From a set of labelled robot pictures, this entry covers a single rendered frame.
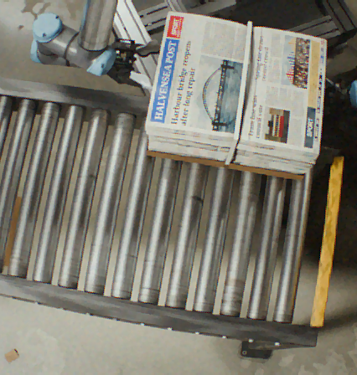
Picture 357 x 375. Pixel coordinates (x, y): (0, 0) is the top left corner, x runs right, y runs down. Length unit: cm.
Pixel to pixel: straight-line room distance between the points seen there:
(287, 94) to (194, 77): 20
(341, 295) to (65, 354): 102
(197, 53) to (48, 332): 128
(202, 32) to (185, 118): 21
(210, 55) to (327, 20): 111
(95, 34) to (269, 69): 39
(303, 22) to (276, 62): 104
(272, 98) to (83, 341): 125
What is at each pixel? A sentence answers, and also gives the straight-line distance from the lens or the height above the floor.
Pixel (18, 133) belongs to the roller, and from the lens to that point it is 168.
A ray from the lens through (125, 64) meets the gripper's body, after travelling 165.
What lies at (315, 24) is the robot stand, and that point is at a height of 22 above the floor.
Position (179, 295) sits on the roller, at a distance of 156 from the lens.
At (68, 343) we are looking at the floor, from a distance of 238.
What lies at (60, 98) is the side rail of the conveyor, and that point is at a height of 80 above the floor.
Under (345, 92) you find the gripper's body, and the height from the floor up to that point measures 85.
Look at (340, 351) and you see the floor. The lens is 245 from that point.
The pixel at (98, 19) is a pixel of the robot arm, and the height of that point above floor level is 107.
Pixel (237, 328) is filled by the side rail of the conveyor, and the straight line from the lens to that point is 157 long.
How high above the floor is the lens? 236
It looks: 75 degrees down
